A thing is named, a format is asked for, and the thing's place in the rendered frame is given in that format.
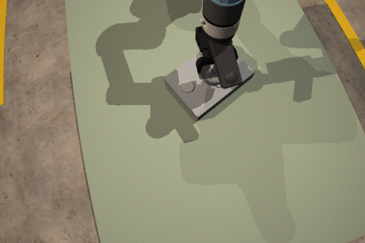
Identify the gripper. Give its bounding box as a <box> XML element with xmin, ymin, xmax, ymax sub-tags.
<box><xmin>195</xmin><ymin>26</ymin><xmax>235</xmax><ymax>79</ymax></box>

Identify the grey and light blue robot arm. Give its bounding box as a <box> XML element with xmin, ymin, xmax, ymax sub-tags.
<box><xmin>200</xmin><ymin>0</ymin><xmax>245</xmax><ymax>89</ymax></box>

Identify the grey toothed gear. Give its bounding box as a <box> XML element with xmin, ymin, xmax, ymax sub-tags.
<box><xmin>203</xmin><ymin>64</ymin><xmax>220</xmax><ymax>86</ymax></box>

